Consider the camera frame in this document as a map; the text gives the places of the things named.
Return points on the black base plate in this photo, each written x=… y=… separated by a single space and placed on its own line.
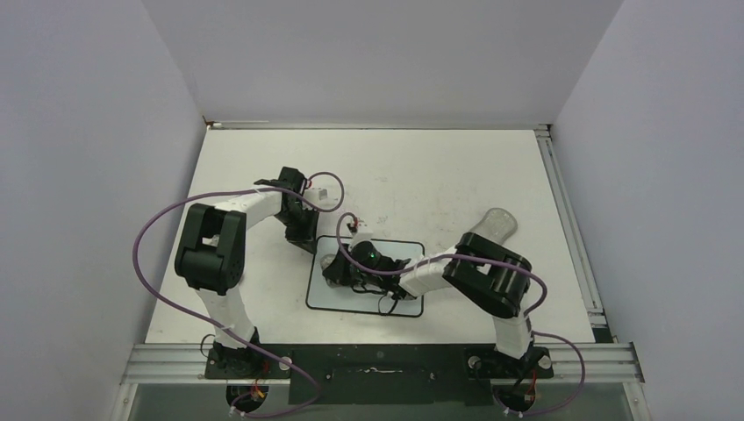
x=385 y=374

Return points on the glittery pad at right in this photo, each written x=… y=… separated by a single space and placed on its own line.
x=496 y=225

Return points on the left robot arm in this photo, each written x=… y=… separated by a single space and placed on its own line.
x=211 y=255

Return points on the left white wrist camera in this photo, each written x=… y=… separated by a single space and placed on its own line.
x=320 y=198

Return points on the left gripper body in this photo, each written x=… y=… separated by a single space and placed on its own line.
x=299 y=224

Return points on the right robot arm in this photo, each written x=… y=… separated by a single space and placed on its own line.
x=492 y=277

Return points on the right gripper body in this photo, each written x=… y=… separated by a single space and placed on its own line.
x=348 y=275

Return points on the white whiteboard black frame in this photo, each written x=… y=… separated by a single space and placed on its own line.
x=361 y=297

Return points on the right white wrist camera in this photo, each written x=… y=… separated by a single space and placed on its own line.
x=360 y=231

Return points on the aluminium back rail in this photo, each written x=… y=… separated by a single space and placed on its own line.
x=276 y=125

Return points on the aluminium rail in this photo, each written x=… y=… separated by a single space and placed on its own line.
x=188 y=364
x=276 y=125
x=577 y=250

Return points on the aluminium front rail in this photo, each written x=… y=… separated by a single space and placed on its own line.
x=188 y=364

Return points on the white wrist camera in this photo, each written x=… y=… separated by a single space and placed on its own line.
x=360 y=231
x=320 y=198

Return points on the aluminium right rail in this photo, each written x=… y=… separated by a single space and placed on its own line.
x=577 y=250

